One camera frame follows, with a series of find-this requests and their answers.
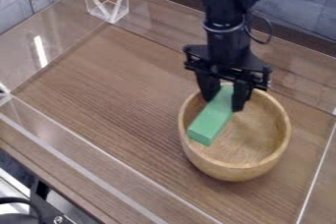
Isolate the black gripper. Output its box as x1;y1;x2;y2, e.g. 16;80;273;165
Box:
184;29;272;112

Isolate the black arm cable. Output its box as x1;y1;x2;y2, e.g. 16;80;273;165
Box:
244;13;275;45

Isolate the green stick block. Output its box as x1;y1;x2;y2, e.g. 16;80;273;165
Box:
188;85;233;146

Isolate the clear acrylic tray wall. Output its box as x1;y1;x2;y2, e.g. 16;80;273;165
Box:
0;0;336;224

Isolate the clear acrylic corner bracket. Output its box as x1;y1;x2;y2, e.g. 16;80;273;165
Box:
85;0;128;24

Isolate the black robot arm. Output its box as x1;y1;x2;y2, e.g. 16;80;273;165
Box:
184;0;272;112

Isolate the black table frame bracket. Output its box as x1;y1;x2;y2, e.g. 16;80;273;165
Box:
0;178;84;224

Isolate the wooden bowl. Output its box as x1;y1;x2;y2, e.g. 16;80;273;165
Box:
177;89;292;182

